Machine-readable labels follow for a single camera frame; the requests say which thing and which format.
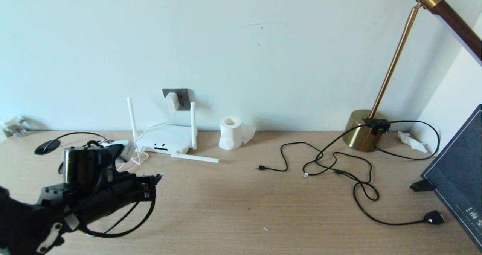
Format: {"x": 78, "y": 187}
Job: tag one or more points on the black round desk grommet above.
{"x": 47, "y": 147}

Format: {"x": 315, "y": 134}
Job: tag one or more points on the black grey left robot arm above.
{"x": 22, "y": 225}

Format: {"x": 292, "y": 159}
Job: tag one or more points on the dark framed board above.
{"x": 459, "y": 172}

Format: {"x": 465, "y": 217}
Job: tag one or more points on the crumpled white tissue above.
{"x": 413, "y": 142}

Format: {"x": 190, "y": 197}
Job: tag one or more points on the white router with antennas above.
{"x": 165, "y": 138}

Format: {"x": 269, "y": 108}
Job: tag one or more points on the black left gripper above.
{"x": 124, "y": 194}

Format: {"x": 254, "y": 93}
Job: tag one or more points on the brass desk lamp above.
{"x": 359, "y": 132}

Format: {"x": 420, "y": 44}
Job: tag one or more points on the white toilet paper roll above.
{"x": 230, "y": 133}

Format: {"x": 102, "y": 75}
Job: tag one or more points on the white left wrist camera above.
{"x": 128, "y": 149}

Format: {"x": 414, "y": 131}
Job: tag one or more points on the white plastic wrapped item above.
{"x": 13, "y": 125}

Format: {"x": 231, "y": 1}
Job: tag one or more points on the grey wall socket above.
{"x": 183, "y": 96}

